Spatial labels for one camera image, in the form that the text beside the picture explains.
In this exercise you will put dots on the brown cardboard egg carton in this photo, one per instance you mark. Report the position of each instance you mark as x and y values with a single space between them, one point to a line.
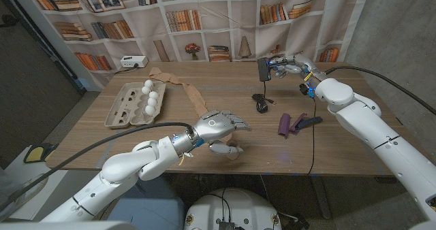
133 104

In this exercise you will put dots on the grey table leg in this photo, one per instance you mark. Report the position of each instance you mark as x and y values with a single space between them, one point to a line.
320 196

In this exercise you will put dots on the yellow and black floor object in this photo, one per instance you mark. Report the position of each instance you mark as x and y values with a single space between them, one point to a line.
34 153

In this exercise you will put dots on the white egg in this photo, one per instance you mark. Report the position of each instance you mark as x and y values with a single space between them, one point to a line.
145 90
148 83
150 110
154 95
152 101

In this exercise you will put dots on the white sneaker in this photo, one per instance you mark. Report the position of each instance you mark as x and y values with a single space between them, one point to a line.
24 192

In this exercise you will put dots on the purple plastic clip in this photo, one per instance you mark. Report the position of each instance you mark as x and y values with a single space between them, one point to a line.
284 124

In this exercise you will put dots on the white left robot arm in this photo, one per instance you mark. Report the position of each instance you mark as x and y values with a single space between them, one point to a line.
119 175

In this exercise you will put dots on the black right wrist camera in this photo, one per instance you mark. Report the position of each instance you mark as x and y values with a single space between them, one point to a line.
304 88

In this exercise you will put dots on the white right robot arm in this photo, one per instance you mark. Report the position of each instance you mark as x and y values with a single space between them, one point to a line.
374 128

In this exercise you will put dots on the white power box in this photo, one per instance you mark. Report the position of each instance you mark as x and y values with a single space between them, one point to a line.
133 61

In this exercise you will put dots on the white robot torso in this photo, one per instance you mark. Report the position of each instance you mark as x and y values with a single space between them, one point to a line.
233 209

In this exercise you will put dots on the printed bookshelf backdrop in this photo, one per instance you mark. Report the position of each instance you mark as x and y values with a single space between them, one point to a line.
218 26

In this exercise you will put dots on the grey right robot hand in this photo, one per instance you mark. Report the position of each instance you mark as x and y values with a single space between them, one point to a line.
299 65

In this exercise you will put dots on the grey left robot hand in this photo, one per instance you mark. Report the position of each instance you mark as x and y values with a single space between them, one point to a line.
214 126

